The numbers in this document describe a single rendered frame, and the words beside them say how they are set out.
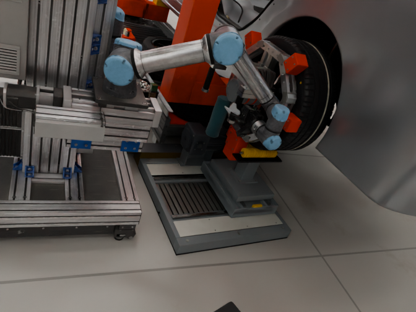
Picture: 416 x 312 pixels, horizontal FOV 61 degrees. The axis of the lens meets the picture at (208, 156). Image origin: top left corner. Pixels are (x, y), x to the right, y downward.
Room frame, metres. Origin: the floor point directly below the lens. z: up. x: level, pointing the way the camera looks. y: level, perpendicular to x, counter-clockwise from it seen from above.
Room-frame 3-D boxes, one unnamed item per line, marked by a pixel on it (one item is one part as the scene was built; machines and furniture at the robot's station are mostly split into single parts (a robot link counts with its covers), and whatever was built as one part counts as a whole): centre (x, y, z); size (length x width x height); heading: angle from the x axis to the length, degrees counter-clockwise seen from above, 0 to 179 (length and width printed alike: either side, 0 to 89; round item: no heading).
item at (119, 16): (1.85, 0.73, 0.98); 0.13 x 0.12 x 0.14; 106
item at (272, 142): (1.45, -0.23, 0.85); 0.11 x 0.08 x 0.09; 36
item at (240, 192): (2.07, -0.27, 0.32); 0.40 x 0.30 x 0.28; 36
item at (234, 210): (2.07, -0.27, 0.13); 0.50 x 0.36 x 0.10; 36
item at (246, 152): (1.93, -0.29, 0.51); 0.29 x 0.06 x 0.06; 126
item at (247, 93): (1.71, -0.07, 0.93); 0.09 x 0.05 x 0.05; 126
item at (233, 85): (1.93, -0.08, 0.85); 0.21 x 0.14 x 0.14; 126
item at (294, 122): (1.72, -0.33, 0.85); 0.09 x 0.08 x 0.07; 36
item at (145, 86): (2.14, 0.56, 0.51); 0.20 x 0.14 x 0.13; 43
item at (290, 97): (1.97, -0.14, 0.85); 0.54 x 0.07 x 0.54; 36
